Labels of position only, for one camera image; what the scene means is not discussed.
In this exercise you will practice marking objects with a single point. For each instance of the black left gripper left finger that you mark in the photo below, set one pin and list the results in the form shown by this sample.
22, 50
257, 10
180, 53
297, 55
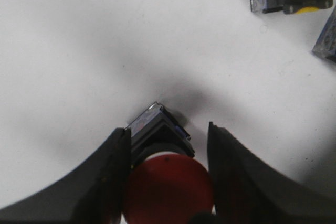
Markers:
91, 193

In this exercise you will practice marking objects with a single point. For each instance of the red mushroom push button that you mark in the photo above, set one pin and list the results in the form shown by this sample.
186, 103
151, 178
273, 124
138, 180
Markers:
166, 184

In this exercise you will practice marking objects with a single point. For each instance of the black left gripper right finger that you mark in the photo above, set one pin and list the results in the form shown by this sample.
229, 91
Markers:
247, 190

